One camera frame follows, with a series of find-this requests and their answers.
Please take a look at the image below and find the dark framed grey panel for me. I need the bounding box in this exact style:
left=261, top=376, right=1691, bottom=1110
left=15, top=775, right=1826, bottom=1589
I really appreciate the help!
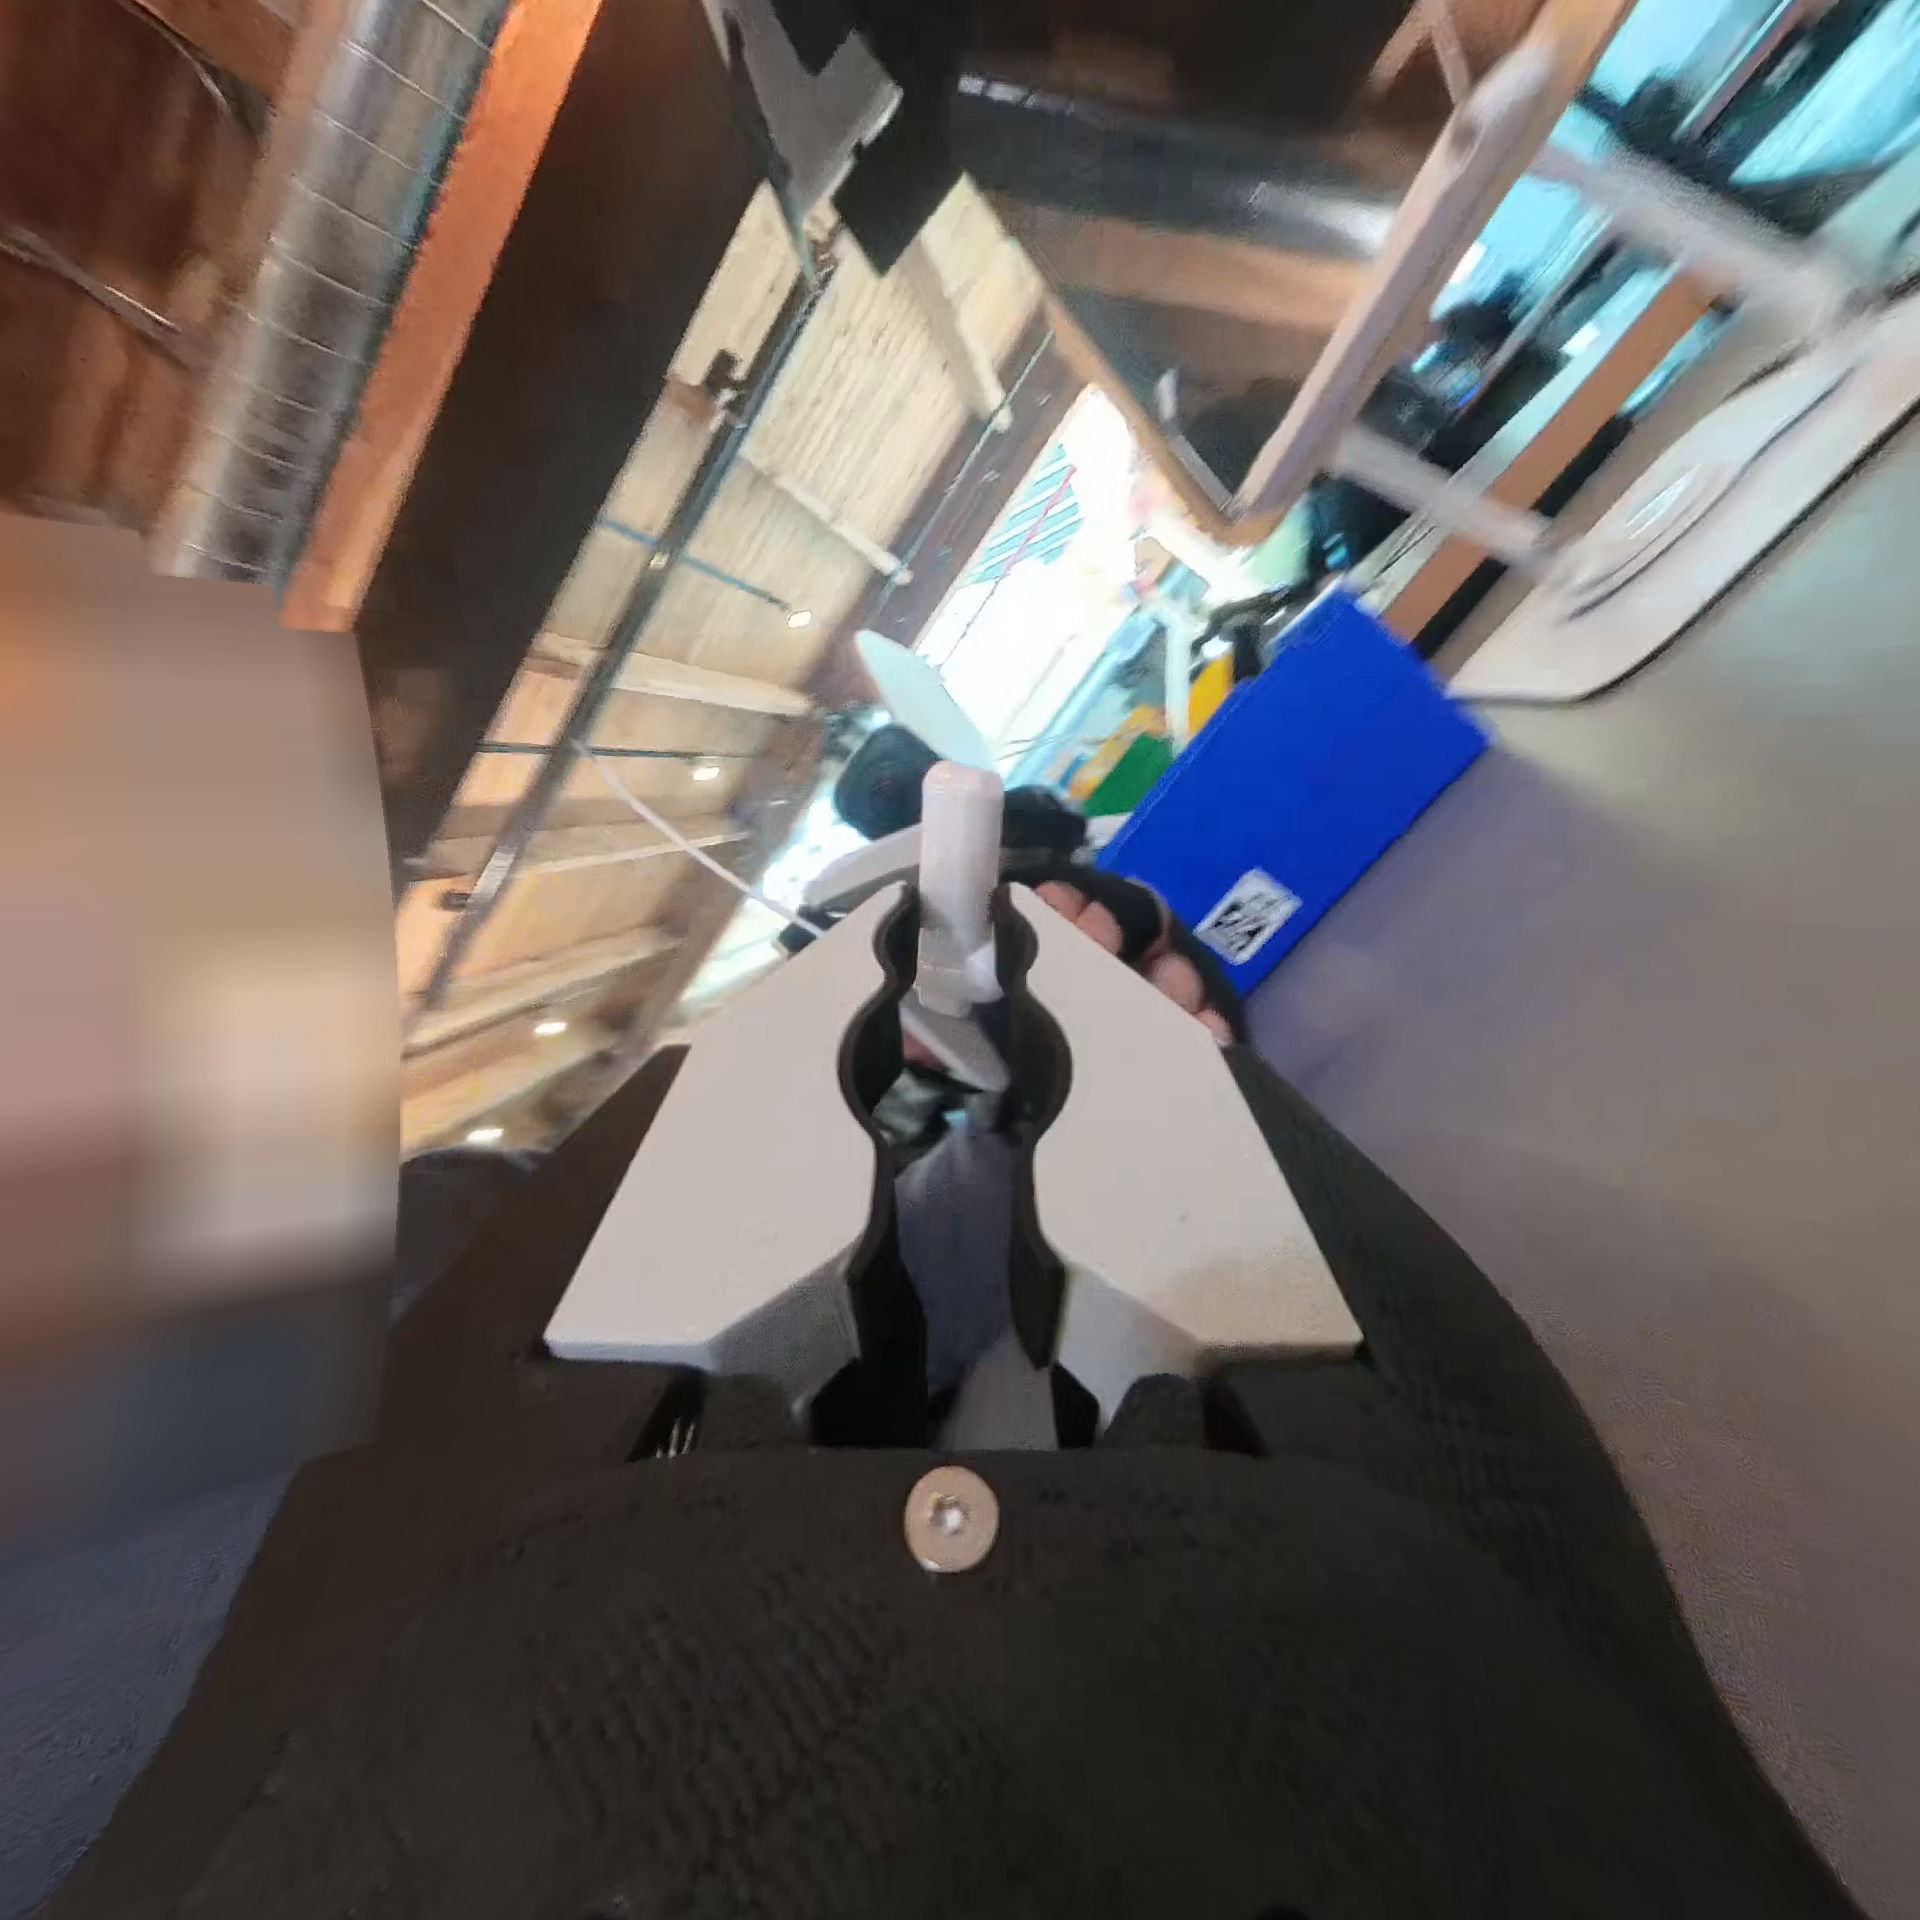
left=695, top=0, right=971, bottom=278

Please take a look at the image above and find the silver ceiling duct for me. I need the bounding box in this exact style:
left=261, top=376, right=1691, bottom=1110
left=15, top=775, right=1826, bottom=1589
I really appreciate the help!
left=157, top=0, right=519, bottom=589

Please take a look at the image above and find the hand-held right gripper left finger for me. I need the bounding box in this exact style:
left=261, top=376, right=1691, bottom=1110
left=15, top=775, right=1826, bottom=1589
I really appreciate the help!
left=540, top=883, right=935, bottom=1450

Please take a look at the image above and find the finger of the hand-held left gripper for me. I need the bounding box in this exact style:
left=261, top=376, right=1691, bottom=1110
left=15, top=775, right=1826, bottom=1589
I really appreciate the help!
left=853, top=628, right=995, bottom=780
left=799, top=835, right=930, bottom=921

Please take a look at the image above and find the blue plastic bin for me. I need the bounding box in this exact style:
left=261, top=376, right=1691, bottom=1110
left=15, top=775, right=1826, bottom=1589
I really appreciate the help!
left=1099, top=582, right=1491, bottom=1004

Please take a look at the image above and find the green plastic bin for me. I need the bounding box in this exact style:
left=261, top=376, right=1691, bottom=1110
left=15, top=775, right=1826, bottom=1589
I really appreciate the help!
left=1080, top=733, right=1189, bottom=823

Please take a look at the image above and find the white plastic clip piece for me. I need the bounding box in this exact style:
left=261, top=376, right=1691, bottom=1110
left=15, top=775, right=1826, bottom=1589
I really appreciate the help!
left=916, top=757, right=1008, bottom=1009

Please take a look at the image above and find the person's left hand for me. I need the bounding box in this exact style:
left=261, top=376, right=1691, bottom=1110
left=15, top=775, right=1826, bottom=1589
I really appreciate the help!
left=1036, top=877, right=1250, bottom=1050

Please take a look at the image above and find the white cable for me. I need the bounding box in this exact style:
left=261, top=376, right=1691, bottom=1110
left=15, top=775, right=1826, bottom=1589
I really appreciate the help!
left=575, top=736, right=823, bottom=932

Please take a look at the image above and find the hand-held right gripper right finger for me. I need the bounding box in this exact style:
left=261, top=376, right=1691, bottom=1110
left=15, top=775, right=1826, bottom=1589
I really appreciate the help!
left=1008, top=883, right=1369, bottom=1450

